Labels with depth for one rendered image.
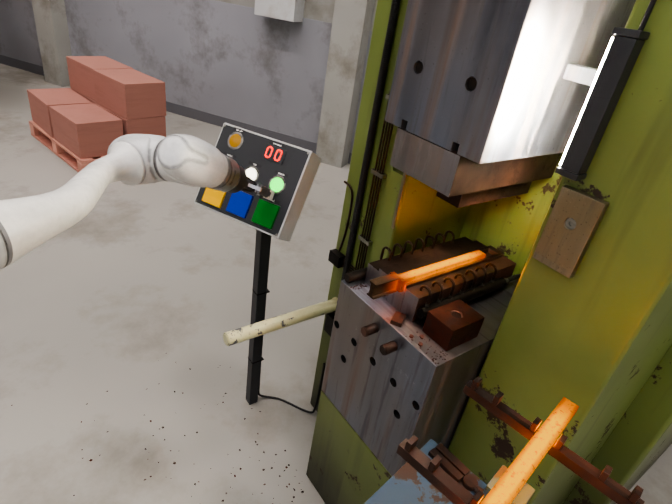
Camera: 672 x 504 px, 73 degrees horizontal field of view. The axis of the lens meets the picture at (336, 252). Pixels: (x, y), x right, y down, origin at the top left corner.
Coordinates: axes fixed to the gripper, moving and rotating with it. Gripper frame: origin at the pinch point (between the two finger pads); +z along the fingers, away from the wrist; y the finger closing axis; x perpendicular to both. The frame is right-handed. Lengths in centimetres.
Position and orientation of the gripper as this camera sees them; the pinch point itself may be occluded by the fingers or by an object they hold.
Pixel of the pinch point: (266, 193)
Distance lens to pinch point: 137.4
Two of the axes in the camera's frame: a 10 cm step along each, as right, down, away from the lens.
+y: 8.6, 3.6, -3.6
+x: 3.7, -9.3, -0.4
